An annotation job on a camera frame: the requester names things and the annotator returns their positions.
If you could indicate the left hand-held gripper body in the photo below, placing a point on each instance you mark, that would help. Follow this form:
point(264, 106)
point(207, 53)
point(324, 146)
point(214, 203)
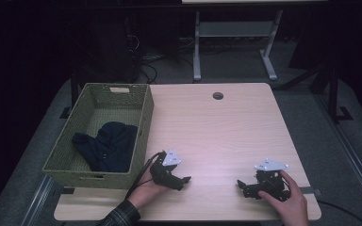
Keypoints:
point(161, 174)

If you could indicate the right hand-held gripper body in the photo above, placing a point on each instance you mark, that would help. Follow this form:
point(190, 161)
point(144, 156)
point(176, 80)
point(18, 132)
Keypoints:
point(271, 180)

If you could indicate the dark navy cloth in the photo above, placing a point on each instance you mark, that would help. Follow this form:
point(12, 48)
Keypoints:
point(113, 147)

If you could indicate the green woven basket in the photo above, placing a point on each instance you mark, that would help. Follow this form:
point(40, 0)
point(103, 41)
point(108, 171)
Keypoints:
point(75, 132)

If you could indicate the person's left hand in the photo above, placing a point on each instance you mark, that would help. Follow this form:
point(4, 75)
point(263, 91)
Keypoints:
point(147, 191)

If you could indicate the person's right hand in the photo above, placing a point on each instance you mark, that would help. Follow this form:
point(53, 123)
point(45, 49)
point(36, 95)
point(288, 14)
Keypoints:
point(290, 205)

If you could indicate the black tape strip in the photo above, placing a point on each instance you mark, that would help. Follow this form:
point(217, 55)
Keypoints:
point(69, 190)
point(311, 190)

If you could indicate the black metal stand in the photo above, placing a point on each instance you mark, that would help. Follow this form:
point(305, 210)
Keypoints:
point(334, 94)

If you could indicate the dark computer tower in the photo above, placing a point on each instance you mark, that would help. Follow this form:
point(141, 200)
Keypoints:
point(128, 47)

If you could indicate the metal floor rail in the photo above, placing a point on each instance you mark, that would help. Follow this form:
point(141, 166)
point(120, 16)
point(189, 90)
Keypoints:
point(37, 201)
point(352, 160)

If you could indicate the white metal desk frame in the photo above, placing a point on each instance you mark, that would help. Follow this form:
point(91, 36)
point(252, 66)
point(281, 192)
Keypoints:
point(232, 29)

